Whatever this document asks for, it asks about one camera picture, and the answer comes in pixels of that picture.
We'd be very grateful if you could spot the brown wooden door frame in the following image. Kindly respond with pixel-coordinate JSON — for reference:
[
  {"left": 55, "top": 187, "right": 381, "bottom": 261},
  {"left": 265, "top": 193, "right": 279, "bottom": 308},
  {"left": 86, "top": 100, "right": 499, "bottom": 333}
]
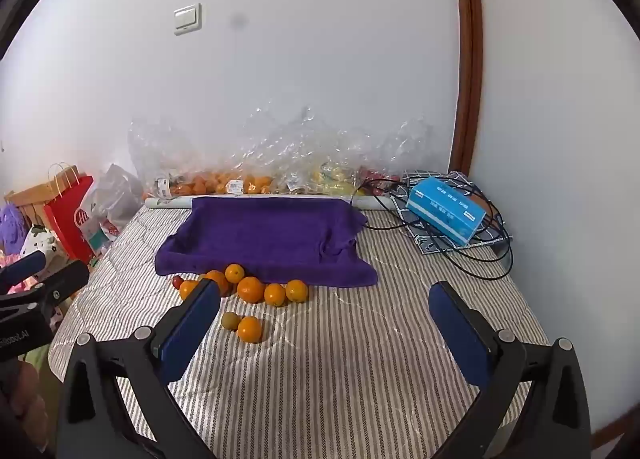
[{"left": 447, "top": 0, "right": 484, "bottom": 177}]

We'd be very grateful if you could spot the person's left hand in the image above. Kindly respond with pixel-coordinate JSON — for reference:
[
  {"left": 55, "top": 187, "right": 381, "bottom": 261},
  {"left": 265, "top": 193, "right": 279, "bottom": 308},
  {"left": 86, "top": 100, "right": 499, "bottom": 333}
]
[{"left": 0, "top": 363, "right": 48, "bottom": 440}]

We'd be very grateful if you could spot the green white package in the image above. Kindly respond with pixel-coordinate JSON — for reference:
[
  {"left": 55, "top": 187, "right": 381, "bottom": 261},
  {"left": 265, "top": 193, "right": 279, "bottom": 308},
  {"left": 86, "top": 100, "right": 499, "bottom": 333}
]
[{"left": 85, "top": 219, "right": 123, "bottom": 252}]

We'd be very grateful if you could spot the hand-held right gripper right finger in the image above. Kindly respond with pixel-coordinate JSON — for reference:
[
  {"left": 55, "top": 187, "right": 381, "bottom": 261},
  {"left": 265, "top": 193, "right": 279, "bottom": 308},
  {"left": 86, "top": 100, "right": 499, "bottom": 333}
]
[{"left": 428, "top": 281, "right": 593, "bottom": 459}]

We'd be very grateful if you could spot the wooden crate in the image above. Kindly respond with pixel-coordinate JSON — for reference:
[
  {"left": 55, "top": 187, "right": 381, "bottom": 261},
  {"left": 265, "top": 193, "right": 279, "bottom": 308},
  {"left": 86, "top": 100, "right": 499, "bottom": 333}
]
[{"left": 5, "top": 183, "right": 53, "bottom": 227}]

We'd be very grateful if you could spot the clear bag of red tomatoes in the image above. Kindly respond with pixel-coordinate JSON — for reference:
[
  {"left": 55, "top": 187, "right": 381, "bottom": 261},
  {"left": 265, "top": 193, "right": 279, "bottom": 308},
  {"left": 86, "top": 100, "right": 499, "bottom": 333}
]
[{"left": 357, "top": 116, "right": 438, "bottom": 192}]

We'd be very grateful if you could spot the white spotted plush toy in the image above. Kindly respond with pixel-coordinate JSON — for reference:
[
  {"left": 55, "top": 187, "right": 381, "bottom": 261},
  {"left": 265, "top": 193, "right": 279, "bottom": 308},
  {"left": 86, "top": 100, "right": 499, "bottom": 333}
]
[{"left": 20, "top": 225, "right": 63, "bottom": 262}]

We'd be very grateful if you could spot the red paper bag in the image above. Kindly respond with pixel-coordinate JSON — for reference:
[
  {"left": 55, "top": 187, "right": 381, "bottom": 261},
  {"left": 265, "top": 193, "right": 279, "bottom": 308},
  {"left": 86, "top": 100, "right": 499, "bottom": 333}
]
[{"left": 44, "top": 164, "right": 96, "bottom": 265}]

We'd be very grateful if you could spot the clear bag of oranges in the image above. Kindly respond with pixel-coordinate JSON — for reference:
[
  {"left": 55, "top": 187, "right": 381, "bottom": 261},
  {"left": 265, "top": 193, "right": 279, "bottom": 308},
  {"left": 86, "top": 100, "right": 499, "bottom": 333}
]
[
  {"left": 200, "top": 104, "right": 286, "bottom": 196},
  {"left": 127, "top": 116, "right": 211, "bottom": 200}
]

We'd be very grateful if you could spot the navy patterned cloth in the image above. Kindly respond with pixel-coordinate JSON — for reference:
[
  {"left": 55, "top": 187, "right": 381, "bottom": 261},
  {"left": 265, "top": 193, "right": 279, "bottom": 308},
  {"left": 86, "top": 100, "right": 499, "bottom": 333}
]
[{"left": 390, "top": 170, "right": 508, "bottom": 256}]

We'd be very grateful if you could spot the blue tissue box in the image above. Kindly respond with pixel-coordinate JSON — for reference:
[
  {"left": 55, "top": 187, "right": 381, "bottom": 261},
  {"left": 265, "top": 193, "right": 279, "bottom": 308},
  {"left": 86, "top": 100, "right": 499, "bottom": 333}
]
[{"left": 406, "top": 176, "right": 487, "bottom": 246}]

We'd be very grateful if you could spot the white light switch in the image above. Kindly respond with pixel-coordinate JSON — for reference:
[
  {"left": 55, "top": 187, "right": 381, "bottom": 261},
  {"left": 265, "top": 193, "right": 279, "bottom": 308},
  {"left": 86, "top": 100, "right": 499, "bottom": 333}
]
[{"left": 173, "top": 4, "right": 202, "bottom": 36}]

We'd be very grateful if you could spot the purple towel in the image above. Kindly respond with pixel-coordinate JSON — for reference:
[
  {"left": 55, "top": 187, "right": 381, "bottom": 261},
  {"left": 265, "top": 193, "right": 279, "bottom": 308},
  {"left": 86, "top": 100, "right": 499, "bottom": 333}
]
[{"left": 154, "top": 195, "right": 378, "bottom": 289}]

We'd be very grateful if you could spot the white plastic bag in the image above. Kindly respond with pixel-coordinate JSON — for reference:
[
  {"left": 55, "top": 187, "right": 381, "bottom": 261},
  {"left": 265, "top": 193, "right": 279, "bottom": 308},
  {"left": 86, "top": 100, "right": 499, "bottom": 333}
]
[{"left": 80, "top": 164, "right": 143, "bottom": 255}]

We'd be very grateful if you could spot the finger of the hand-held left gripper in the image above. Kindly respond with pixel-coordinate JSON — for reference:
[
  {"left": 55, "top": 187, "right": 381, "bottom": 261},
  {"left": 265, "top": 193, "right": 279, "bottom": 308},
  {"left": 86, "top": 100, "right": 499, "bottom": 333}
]
[
  {"left": 0, "top": 251, "right": 47, "bottom": 292},
  {"left": 0, "top": 260, "right": 90, "bottom": 329}
]

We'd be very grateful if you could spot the black cable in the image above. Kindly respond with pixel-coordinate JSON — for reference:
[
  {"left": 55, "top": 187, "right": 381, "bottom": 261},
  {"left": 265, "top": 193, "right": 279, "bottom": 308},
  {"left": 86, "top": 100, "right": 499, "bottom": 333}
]
[{"left": 350, "top": 179, "right": 513, "bottom": 281}]

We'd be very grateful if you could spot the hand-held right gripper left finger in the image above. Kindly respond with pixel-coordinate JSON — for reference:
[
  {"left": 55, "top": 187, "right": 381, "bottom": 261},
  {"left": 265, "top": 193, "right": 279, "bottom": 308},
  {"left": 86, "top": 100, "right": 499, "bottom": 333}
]
[{"left": 55, "top": 279, "right": 222, "bottom": 459}]

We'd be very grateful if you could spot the purple plush toy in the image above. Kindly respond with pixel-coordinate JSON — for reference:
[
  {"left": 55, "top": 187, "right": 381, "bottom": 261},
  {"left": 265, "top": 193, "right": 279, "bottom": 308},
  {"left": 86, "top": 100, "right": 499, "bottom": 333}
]
[{"left": 0, "top": 204, "right": 26, "bottom": 257}]

